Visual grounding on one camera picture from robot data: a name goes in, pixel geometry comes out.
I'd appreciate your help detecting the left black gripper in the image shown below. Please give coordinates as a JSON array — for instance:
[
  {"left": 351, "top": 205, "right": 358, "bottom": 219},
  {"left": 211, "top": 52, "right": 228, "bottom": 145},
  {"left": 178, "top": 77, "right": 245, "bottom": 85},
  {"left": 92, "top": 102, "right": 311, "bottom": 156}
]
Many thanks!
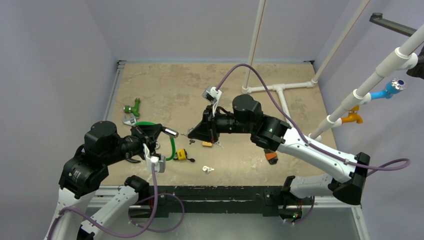
[{"left": 103, "top": 123, "right": 162, "bottom": 164}]

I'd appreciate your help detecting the large brass padlock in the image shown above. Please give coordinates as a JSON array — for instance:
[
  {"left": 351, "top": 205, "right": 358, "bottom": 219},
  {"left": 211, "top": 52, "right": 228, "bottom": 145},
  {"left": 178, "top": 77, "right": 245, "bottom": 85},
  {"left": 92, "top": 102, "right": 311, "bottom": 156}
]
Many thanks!
[{"left": 202, "top": 141, "right": 213, "bottom": 148}]

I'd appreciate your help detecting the green cable lock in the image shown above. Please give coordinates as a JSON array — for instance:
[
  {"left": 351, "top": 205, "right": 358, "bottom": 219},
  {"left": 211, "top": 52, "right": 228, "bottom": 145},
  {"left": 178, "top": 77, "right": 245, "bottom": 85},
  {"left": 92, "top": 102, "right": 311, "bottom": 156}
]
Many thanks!
[{"left": 135, "top": 121, "right": 177, "bottom": 161}]

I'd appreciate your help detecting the small yellow padlock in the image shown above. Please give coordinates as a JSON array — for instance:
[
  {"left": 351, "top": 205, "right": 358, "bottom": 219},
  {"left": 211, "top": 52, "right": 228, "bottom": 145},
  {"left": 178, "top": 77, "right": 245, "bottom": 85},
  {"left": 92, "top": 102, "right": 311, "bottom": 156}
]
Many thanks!
[{"left": 173, "top": 148, "right": 196, "bottom": 163}]

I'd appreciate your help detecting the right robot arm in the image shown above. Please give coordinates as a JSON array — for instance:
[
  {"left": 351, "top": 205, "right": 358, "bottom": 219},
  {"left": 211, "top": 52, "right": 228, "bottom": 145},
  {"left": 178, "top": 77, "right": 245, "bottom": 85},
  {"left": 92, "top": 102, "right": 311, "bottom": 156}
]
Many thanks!
[{"left": 188, "top": 94, "right": 370, "bottom": 206}]

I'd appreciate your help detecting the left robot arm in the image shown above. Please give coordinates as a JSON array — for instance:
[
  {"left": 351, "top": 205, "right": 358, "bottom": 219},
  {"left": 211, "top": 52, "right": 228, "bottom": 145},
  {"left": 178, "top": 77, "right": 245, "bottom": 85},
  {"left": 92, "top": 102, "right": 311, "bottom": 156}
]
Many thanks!
[{"left": 45, "top": 121, "right": 167, "bottom": 240}]

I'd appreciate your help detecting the orange hex key set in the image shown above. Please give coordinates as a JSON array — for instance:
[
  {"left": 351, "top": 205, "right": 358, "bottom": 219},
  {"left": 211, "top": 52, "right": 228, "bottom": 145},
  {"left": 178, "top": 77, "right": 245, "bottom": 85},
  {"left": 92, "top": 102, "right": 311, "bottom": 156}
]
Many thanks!
[{"left": 264, "top": 149, "right": 279, "bottom": 165}]

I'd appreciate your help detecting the red adjustable wrench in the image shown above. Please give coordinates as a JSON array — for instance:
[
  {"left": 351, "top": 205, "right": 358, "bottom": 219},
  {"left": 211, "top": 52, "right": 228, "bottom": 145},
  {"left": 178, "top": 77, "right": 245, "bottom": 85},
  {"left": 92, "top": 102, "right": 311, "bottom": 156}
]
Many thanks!
[{"left": 122, "top": 113, "right": 138, "bottom": 126}]

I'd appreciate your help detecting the orange faucet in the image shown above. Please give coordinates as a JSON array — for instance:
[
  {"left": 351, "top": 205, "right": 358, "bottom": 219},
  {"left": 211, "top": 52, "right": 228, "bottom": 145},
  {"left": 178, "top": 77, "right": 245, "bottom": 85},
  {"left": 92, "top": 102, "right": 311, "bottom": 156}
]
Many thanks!
[{"left": 341, "top": 105, "right": 363, "bottom": 124}]

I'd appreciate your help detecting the blue faucet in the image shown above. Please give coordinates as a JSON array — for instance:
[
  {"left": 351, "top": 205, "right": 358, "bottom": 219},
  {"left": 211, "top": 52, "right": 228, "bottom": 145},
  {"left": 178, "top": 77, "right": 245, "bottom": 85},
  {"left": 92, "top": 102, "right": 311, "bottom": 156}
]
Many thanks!
[{"left": 370, "top": 78, "right": 406, "bottom": 100}]

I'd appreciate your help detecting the black overhead bar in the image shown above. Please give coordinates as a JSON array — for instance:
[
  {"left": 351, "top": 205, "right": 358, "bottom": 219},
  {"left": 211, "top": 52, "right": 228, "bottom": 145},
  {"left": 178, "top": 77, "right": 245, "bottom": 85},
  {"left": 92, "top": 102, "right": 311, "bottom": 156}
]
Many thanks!
[{"left": 369, "top": 12, "right": 417, "bottom": 37}]

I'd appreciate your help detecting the green hose nozzle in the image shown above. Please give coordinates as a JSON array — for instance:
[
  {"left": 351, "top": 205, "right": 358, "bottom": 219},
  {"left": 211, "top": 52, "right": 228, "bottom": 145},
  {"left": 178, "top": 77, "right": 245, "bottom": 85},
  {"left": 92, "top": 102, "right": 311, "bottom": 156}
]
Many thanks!
[{"left": 123, "top": 97, "right": 141, "bottom": 117}]

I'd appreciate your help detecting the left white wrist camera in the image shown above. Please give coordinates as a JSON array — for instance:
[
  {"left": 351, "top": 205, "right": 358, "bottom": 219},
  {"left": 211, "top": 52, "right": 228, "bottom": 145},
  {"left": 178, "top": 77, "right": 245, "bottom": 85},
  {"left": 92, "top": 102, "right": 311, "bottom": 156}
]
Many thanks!
[{"left": 143, "top": 143, "right": 166, "bottom": 174}]

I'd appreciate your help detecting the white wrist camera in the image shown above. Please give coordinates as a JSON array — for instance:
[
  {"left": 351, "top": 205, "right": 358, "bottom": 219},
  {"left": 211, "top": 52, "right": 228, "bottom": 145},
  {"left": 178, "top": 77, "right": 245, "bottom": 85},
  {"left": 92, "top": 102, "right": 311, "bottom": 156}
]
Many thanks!
[
  {"left": 202, "top": 86, "right": 222, "bottom": 117},
  {"left": 143, "top": 143, "right": 166, "bottom": 174}
]

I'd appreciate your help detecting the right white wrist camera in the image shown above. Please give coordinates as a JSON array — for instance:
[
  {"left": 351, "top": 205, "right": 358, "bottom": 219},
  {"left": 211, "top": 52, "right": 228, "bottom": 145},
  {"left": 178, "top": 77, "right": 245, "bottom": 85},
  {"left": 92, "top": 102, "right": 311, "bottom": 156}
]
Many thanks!
[{"left": 202, "top": 86, "right": 222, "bottom": 117}]

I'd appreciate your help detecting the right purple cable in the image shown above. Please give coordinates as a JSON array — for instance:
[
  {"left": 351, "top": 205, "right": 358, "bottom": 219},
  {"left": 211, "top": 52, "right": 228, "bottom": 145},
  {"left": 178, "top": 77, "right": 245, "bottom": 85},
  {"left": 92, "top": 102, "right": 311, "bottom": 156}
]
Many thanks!
[{"left": 215, "top": 63, "right": 412, "bottom": 225}]

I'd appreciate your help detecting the white pvc pipe frame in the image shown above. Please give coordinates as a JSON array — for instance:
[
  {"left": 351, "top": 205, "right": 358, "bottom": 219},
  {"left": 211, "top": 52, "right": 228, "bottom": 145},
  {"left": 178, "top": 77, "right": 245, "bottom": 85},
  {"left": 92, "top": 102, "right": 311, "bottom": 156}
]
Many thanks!
[{"left": 241, "top": 0, "right": 424, "bottom": 139}]

